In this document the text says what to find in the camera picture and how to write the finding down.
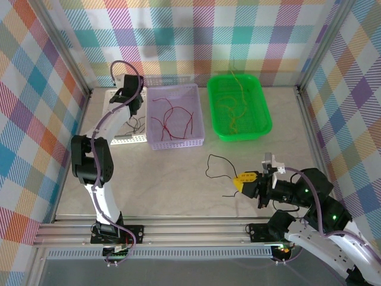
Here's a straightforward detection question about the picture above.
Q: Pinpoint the green mesh plastic basket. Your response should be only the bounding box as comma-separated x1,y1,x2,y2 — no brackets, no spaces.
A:
207,74,274,142

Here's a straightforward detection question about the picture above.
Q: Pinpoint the white perforated plastic basket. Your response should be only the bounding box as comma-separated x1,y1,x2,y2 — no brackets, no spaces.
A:
102,88,149,147

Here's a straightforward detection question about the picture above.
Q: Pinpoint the controller board yellow connector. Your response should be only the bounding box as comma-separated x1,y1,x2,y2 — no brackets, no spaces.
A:
272,243,295,265

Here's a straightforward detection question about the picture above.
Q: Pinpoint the green terminal controller board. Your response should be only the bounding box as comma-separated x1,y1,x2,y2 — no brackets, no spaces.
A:
102,244,136,267

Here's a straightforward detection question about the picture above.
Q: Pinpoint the purple perforated plastic basket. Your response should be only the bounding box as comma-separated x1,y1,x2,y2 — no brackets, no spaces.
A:
146,83,207,151

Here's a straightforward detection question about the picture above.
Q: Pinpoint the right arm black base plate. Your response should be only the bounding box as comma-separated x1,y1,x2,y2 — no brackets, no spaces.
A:
246,223,286,243

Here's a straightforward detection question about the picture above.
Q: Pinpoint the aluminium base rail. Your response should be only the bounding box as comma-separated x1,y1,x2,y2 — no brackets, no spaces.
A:
32,218,273,247

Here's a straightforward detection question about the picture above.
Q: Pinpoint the thin black wire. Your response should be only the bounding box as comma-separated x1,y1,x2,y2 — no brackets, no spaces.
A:
132,115,147,134
205,153,241,198
124,116,143,135

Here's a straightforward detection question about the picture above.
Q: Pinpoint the grey slotted cable duct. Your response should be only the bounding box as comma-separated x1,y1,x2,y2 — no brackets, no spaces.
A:
46,248,274,260

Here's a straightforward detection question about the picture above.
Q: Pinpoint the aluminium side floor rail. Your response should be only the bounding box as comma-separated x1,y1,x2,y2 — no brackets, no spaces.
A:
53,92,92,223
294,85,341,209

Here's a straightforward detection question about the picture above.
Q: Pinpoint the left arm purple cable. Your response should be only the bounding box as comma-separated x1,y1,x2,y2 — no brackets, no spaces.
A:
90,60,144,266

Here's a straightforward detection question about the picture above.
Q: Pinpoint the thin red wire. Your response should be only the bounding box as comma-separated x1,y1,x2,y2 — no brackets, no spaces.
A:
151,97,176,141
166,106,195,141
151,106,179,141

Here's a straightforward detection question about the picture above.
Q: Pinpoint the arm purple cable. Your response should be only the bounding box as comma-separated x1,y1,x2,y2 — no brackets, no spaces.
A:
272,167,381,266
90,60,144,266

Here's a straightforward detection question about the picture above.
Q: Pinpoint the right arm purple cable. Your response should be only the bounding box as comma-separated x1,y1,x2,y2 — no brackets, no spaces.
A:
272,167,381,266

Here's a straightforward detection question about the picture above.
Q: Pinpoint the aluminium frame post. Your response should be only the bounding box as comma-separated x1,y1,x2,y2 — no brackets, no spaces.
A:
296,0,358,90
35,0,93,98

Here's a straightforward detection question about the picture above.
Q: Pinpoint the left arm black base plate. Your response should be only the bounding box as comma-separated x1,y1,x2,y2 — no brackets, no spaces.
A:
90,225,146,244

